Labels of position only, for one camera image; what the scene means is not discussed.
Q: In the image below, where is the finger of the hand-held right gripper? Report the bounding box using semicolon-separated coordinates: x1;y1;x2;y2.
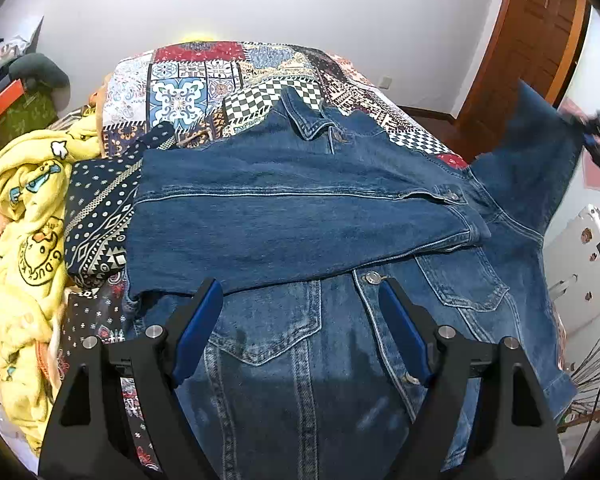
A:
567;111;600;151

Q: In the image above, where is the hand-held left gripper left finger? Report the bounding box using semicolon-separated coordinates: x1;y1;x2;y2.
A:
37;277;224;480

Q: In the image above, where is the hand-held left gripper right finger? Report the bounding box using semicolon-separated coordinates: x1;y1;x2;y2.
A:
377;276;566;480

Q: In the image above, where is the blue denim jacket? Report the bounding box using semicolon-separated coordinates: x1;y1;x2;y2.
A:
122;80;588;480

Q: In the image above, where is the dark grey cushion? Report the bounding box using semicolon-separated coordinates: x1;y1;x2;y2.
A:
7;52;71;93

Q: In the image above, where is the bundle of thin sticks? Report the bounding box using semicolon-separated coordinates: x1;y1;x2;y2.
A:
555;327;600;431

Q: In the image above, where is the brown wooden door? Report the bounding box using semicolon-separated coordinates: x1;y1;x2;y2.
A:
457;0;593;133

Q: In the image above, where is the patchwork printed bed cover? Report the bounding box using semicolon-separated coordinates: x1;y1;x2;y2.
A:
60;40;473;476

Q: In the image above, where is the green box with orange lid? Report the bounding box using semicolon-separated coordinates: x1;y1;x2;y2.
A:
0;90;58;161

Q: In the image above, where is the white cabinet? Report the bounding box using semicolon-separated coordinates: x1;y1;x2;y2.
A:
542;205;600;351

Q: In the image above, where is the yellow duck print blanket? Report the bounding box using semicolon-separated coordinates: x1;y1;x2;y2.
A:
0;110;106;456

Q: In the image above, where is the pile of clutter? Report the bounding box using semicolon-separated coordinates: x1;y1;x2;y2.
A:
0;17;46;106

